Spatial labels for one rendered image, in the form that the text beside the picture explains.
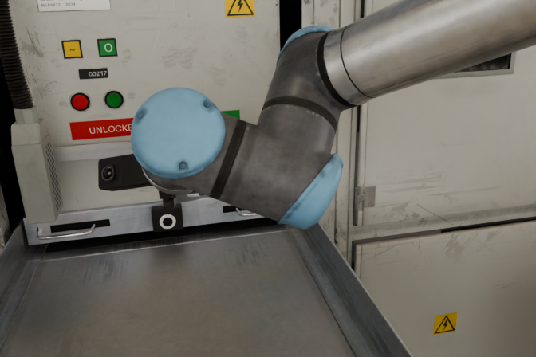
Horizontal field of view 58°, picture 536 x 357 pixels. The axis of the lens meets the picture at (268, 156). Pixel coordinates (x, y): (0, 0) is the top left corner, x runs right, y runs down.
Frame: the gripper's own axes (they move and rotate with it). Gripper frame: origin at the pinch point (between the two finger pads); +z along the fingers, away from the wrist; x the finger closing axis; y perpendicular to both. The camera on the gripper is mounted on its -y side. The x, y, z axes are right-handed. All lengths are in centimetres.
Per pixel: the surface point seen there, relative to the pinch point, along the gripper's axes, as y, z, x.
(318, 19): 30.2, -3.5, 27.3
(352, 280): 26.6, -9.5, -19.1
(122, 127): -7.3, 9.8, 13.2
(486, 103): 66, 4, 11
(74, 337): -15.2, -3.3, -21.8
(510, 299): 80, 29, -33
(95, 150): -12.2, 7.8, 8.9
